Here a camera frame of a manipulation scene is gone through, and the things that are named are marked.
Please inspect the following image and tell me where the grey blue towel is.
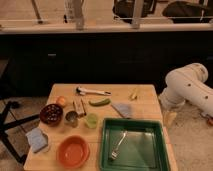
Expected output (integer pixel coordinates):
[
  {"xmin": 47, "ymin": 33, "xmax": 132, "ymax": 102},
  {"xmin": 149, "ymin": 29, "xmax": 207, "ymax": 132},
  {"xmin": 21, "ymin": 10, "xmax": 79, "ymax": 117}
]
[{"xmin": 111, "ymin": 103, "xmax": 132, "ymax": 118}]

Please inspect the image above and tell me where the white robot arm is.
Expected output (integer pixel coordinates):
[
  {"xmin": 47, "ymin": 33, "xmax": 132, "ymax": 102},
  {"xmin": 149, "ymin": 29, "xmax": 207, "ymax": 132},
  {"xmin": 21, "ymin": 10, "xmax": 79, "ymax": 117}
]
[{"xmin": 158, "ymin": 63, "xmax": 213, "ymax": 127}]

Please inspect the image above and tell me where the yellow banana piece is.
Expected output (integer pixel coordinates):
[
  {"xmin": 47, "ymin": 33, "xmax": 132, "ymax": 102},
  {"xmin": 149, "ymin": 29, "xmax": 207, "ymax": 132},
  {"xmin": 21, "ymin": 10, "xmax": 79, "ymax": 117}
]
[{"xmin": 130, "ymin": 87, "xmax": 138, "ymax": 100}]

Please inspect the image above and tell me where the green plastic tray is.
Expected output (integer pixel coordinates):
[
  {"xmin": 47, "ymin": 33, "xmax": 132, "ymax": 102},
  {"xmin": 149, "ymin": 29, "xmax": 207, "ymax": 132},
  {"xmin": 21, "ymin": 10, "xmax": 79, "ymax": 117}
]
[{"xmin": 99, "ymin": 118, "xmax": 171, "ymax": 171}]

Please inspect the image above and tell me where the metal fork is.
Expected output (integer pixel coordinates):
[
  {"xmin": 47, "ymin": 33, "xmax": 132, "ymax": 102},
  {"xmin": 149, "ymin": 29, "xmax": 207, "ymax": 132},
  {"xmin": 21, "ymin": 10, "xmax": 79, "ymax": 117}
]
[{"xmin": 110, "ymin": 131, "xmax": 127, "ymax": 160}]

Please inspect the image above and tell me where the green pepper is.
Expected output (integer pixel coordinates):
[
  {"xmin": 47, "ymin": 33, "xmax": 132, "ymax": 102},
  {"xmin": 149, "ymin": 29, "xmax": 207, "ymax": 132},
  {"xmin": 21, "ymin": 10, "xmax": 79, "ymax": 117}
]
[{"xmin": 89, "ymin": 98, "xmax": 111, "ymax": 107}]

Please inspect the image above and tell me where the light green cup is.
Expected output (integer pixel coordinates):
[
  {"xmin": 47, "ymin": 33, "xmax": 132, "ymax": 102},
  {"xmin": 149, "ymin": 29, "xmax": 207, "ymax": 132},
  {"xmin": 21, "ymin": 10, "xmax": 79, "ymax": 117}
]
[{"xmin": 85, "ymin": 113, "xmax": 98, "ymax": 129}]

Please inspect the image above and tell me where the wooden brown block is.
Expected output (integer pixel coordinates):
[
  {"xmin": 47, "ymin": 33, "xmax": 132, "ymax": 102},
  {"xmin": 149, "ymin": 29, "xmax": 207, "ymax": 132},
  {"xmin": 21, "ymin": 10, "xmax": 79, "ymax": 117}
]
[{"xmin": 73, "ymin": 100, "xmax": 86, "ymax": 117}]

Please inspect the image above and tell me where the small metal cup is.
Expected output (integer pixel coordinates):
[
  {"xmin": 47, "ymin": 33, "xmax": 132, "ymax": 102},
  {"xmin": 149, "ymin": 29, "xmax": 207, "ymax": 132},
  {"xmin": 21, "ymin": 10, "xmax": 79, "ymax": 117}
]
[{"xmin": 65, "ymin": 111, "xmax": 78, "ymax": 128}]

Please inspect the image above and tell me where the orange bowl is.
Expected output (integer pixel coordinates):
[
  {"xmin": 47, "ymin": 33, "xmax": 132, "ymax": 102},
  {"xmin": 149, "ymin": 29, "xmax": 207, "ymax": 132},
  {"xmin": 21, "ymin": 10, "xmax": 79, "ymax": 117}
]
[{"xmin": 56, "ymin": 135, "xmax": 90, "ymax": 169}]

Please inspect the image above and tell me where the orange fruit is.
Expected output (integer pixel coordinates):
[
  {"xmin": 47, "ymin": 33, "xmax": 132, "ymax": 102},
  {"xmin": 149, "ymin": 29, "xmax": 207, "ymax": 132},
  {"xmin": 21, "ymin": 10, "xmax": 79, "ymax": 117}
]
[{"xmin": 56, "ymin": 96, "xmax": 67, "ymax": 107}]

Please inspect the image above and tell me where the dark red colander bowl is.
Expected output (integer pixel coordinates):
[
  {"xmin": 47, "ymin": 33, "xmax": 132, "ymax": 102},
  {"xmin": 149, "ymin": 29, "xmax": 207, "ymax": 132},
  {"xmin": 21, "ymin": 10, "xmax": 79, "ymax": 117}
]
[{"xmin": 39, "ymin": 104, "xmax": 63, "ymax": 127}]

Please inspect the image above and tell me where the blue sponge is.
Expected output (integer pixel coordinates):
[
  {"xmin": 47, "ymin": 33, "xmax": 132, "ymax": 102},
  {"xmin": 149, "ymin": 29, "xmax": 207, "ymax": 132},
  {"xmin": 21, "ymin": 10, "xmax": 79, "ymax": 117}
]
[{"xmin": 26, "ymin": 128, "xmax": 48, "ymax": 153}]

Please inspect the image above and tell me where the black chair base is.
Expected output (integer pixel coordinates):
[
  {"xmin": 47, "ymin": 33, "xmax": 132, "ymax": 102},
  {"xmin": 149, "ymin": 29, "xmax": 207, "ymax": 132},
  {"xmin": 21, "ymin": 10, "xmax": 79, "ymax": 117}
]
[{"xmin": 0, "ymin": 101, "xmax": 39, "ymax": 164}]

